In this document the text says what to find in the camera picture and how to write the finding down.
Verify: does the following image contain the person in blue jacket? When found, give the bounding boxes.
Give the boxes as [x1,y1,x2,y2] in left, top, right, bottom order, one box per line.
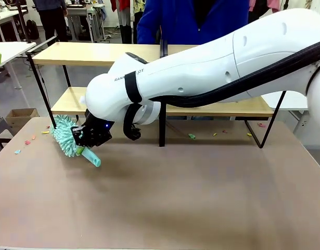
[136,0,250,45]

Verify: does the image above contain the grey workbench table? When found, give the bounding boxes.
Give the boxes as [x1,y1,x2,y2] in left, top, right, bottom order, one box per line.
[67,4,106,43]

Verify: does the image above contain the black backpack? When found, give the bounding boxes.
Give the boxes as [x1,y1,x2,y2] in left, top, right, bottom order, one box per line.
[25,19,40,40]

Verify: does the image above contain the large white table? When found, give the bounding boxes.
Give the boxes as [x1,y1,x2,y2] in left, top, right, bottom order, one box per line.
[262,91,310,131]

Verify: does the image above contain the black velcro strap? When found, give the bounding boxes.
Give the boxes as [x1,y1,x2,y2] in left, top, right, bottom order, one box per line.
[124,70,144,104]

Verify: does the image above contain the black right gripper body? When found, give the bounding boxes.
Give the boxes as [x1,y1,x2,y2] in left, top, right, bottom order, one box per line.
[75,109,115,149]

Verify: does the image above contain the person in dark clothes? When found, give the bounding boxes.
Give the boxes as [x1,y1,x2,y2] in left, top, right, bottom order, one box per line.
[32,0,69,44]

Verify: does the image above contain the wooden shelf with black frame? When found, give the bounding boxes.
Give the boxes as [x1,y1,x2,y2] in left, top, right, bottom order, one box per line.
[25,36,288,149]

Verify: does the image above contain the person in red jacket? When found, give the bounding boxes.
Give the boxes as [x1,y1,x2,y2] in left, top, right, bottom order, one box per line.
[110,0,140,44]

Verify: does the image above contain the black braided cable hose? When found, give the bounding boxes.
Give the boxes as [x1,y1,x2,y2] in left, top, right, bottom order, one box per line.
[122,39,320,141]

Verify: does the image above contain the teal chenille duster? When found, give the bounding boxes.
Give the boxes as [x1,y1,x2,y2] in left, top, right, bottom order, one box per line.
[49,114,102,168]

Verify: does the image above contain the cardboard box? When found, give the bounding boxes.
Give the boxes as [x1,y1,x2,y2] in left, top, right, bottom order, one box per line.
[5,108,40,135]

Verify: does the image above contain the pink hanging garment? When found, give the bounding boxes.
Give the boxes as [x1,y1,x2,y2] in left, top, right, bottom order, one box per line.
[249,0,280,14]

